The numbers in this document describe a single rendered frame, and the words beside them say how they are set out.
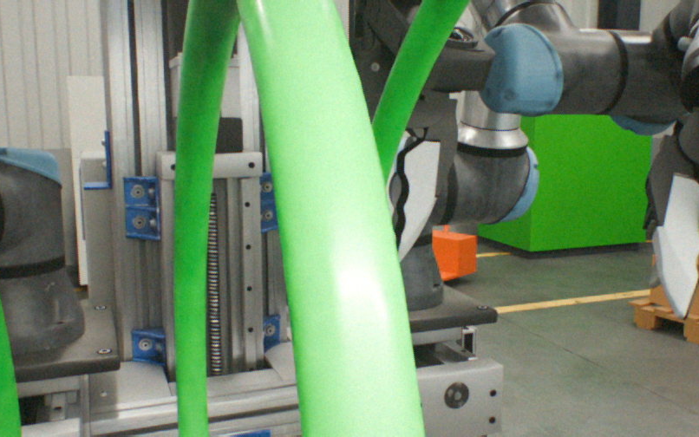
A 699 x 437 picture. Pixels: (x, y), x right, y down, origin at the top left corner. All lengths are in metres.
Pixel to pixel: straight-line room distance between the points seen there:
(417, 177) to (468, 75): 0.11
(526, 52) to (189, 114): 0.40
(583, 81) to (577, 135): 5.90
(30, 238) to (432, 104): 0.53
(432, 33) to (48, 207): 0.69
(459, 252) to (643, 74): 4.68
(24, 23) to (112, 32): 5.45
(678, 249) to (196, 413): 0.29
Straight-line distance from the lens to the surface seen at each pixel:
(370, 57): 0.49
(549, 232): 6.45
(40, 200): 0.87
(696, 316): 4.48
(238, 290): 1.02
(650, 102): 0.68
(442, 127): 0.51
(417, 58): 0.26
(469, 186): 0.99
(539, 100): 0.61
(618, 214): 6.91
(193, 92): 0.22
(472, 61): 0.42
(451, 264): 5.34
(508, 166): 1.00
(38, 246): 0.88
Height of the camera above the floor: 1.31
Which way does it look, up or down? 9 degrees down
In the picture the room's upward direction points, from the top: straight up
